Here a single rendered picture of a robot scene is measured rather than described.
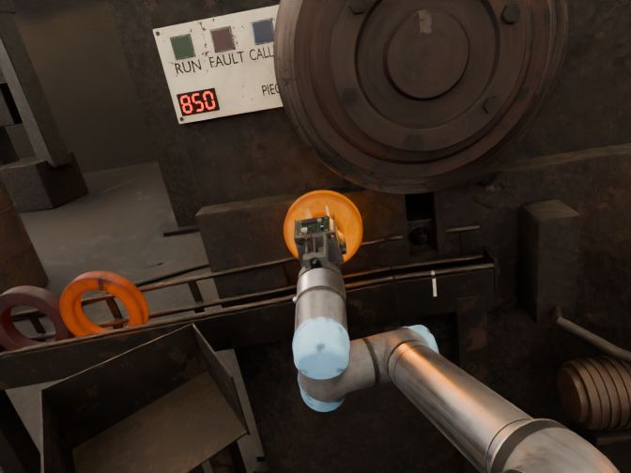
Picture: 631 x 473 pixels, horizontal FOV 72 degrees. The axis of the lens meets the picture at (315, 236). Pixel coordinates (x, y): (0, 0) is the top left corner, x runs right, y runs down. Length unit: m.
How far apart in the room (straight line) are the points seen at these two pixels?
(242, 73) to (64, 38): 7.09
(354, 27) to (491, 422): 0.53
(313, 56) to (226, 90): 0.25
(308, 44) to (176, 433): 0.68
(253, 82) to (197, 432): 0.65
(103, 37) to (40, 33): 0.93
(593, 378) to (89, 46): 7.50
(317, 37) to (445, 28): 0.19
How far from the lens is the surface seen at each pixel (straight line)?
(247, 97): 0.93
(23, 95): 5.97
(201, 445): 0.80
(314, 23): 0.76
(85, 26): 7.80
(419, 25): 0.69
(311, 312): 0.61
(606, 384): 0.97
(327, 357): 0.58
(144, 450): 0.85
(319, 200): 0.84
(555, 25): 0.85
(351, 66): 0.69
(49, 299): 1.14
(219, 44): 0.93
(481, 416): 0.50
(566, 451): 0.43
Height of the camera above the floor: 1.14
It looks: 22 degrees down
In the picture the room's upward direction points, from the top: 10 degrees counter-clockwise
